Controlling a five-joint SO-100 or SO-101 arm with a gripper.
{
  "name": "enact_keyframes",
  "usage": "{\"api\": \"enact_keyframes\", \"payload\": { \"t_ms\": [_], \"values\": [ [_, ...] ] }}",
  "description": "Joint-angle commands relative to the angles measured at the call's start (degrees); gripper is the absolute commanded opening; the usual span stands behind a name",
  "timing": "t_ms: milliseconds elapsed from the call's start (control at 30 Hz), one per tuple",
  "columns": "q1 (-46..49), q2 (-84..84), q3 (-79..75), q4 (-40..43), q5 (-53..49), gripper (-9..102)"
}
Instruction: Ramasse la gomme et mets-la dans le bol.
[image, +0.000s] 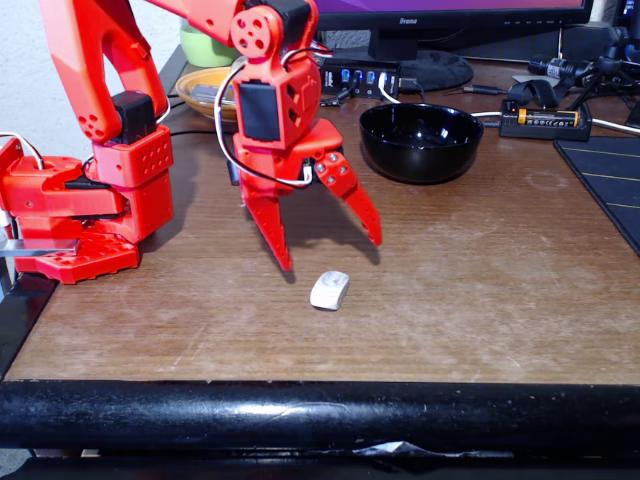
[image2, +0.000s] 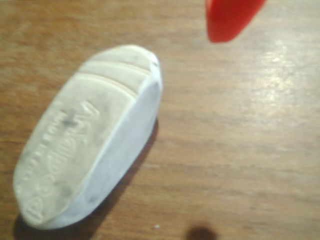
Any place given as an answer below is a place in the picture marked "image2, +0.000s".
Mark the white eraser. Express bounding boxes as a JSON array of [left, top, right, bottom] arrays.
[[12, 44, 163, 230]]

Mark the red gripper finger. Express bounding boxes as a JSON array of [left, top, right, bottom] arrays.
[[205, 0, 268, 44]]

